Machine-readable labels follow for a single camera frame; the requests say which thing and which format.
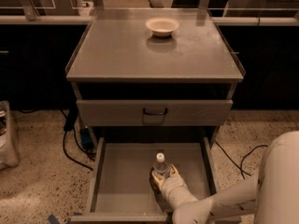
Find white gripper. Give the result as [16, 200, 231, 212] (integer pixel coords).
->
[151, 164, 198, 209]

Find clear plastic water bottle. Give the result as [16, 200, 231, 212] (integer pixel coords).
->
[153, 153, 171, 178]

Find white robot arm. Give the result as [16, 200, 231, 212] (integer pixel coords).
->
[151, 131, 299, 224]

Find open grey middle drawer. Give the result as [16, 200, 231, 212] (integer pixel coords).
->
[71, 140, 219, 224]

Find grey drawer cabinet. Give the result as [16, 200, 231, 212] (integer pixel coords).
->
[66, 8, 245, 143]

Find closed grey top drawer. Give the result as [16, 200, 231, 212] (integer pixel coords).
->
[77, 100, 233, 127]

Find blue power adapter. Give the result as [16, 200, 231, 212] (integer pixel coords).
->
[79, 128, 93, 147]

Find blue tape piece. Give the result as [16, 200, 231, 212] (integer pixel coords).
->
[47, 212, 82, 224]

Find white paper bowl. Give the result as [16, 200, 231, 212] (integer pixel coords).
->
[146, 17, 179, 37]

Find black drawer handle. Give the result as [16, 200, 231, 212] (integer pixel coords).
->
[142, 108, 168, 116]

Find black floor cable right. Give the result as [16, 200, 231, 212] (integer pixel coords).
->
[214, 139, 269, 180]

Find black floor cable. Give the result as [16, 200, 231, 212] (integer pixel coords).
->
[59, 108, 96, 172]
[214, 139, 269, 180]

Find black floor cable left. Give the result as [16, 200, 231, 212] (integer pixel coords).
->
[59, 108, 96, 172]

